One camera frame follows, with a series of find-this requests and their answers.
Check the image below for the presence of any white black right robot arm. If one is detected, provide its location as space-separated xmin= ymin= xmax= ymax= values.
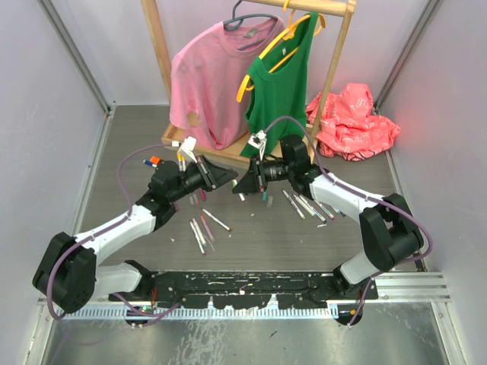
xmin=233 ymin=135 xmax=424 ymax=300

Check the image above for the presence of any pink t-shirt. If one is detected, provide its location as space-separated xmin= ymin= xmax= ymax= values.
xmin=170 ymin=17 xmax=284 ymax=150

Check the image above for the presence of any white pen magenta tip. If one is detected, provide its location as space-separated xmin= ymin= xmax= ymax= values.
xmin=189 ymin=220 xmax=206 ymax=256

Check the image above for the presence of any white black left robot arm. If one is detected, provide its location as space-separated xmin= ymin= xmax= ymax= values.
xmin=32 ymin=155 xmax=237 ymax=313

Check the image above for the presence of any thin white pen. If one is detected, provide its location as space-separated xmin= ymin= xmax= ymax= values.
xmin=299 ymin=195 xmax=327 ymax=224

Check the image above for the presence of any green tank top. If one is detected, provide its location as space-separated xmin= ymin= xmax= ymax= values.
xmin=236 ymin=13 xmax=326 ymax=154

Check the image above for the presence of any slotted cable duct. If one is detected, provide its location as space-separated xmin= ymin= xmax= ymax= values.
xmin=65 ymin=303 xmax=339 ymax=320

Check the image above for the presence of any wooden clothes rack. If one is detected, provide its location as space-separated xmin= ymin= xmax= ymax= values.
xmin=142 ymin=1 xmax=356 ymax=166

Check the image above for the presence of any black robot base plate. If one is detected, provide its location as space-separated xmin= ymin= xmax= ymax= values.
xmin=120 ymin=271 xmax=378 ymax=309

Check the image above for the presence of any yellow clothes hanger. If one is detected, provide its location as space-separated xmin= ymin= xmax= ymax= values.
xmin=236 ymin=0 xmax=327 ymax=103

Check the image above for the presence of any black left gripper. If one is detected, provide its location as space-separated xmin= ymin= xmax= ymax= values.
xmin=167 ymin=154 xmax=235 ymax=203

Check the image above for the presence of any crumpled coral pink cloth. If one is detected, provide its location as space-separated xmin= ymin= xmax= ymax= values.
xmin=316 ymin=83 xmax=401 ymax=162

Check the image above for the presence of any grey clothes hanger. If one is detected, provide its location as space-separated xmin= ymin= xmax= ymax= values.
xmin=223 ymin=1 xmax=279 ymax=51

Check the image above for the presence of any white pen pink tip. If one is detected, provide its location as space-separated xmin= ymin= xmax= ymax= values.
xmin=200 ymin=214 xmax=215 ymax=242

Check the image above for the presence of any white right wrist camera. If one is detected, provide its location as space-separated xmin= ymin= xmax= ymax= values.
xmin=247 ymin=130 xmax=267 ymax=160

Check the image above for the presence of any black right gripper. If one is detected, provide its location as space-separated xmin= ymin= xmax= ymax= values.
xmin=232 ymin=154 xmax=294 ymax=195

